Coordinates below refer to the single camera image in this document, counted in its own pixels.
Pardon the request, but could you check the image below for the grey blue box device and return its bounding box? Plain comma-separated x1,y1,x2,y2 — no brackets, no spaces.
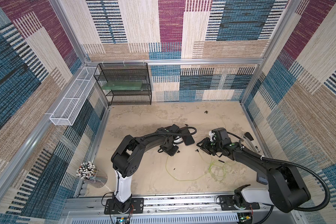
256,172,268,185

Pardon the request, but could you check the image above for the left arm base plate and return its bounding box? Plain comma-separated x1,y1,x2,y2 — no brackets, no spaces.
104,197,144,215

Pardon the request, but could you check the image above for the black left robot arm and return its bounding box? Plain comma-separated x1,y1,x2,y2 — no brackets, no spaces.
106,124,197,213

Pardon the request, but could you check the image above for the clear cup of coloured sticks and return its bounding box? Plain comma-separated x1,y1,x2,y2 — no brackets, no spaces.
76,161,107,188

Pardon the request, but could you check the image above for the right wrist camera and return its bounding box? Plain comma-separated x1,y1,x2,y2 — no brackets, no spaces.
210,127,231,145

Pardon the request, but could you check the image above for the black wire mesh shelf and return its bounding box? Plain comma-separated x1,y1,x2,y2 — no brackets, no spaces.
94,63,152,105

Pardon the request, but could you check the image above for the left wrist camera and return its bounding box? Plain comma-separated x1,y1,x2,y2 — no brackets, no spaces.
167,124,180,133

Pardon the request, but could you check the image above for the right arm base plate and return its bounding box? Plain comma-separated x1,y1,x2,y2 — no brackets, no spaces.
216,195,260,211

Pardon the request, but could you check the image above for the purple smartphone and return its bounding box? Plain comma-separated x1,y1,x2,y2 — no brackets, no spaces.
181,127,197,146

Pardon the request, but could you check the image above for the green board on shelf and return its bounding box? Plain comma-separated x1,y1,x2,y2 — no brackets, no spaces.
101,81,143,91

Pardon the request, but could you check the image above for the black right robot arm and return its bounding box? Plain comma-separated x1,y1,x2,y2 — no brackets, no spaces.
197,128,331,213

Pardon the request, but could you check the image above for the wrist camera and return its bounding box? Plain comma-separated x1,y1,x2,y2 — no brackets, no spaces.
210,127,231,145
167,124,180,133

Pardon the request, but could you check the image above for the white wire mesh basket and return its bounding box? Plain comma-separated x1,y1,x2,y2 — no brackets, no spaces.
49,67,96,126

